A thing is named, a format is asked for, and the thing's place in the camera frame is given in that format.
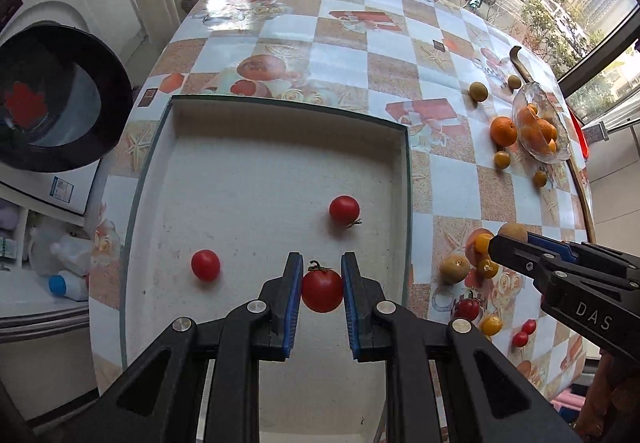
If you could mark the white foam tray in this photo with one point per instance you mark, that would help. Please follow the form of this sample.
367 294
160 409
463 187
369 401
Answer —
252 180

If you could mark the checkered tablecloth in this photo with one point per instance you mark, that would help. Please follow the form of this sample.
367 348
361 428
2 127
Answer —
410 61

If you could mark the yellow cherry tomato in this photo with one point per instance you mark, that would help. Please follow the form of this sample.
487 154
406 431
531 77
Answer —
491 325
486 268

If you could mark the red cherry tomato with stem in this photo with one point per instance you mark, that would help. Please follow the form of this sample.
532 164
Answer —
322 288

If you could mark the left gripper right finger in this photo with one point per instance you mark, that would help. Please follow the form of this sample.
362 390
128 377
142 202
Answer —
444 382

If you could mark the brown longan fruit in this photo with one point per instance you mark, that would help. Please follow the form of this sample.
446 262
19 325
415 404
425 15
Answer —
515 231

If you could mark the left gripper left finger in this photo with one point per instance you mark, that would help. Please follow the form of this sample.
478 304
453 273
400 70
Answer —
201 381

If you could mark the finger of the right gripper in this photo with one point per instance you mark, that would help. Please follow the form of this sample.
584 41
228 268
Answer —
587 256
524 258

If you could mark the red plastic dustpan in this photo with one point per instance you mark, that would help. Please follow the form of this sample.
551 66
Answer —
584 147

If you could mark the white washing machine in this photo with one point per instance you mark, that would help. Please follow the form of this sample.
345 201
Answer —
65 95

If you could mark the glass fruit bowl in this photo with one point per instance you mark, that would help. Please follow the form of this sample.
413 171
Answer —
541 130

